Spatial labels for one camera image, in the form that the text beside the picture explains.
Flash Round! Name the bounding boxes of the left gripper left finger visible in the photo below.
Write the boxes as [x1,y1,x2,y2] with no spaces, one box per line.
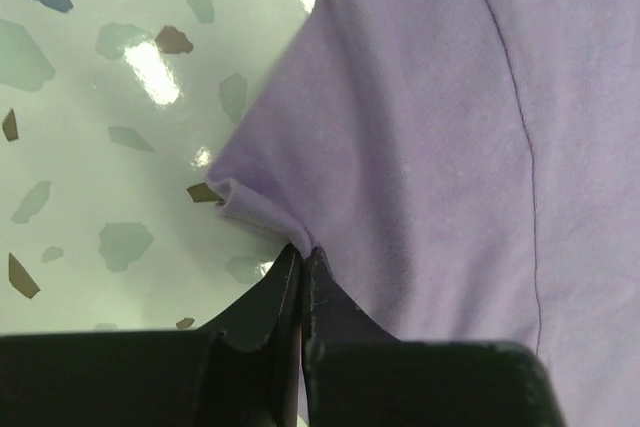
[1,246,302,426]

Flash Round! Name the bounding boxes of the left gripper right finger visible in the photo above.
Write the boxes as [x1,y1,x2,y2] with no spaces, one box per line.
[302,248,565,427]

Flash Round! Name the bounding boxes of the purple t shirt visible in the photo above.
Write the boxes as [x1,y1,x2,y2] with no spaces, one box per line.
[207,0,639,426]

